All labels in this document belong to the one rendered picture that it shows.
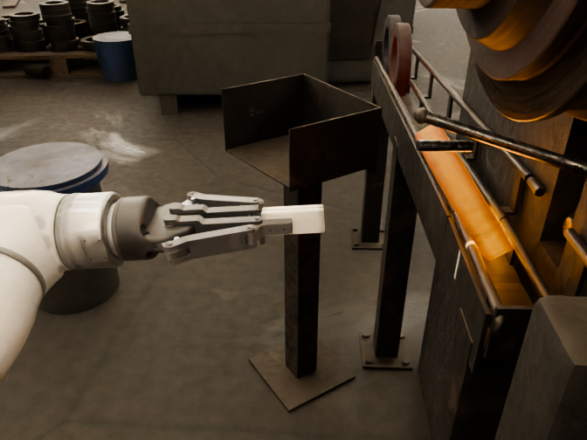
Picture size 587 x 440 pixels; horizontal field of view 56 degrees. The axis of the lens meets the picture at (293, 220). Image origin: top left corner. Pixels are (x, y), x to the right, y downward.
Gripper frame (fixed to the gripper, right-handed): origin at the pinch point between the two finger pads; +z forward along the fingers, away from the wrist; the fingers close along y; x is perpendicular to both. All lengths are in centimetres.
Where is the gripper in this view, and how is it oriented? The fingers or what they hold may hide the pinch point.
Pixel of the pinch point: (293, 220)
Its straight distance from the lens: 62.6
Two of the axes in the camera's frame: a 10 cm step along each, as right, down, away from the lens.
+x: -0.9, -8.5, -5.1
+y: -0.4, 5.2, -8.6
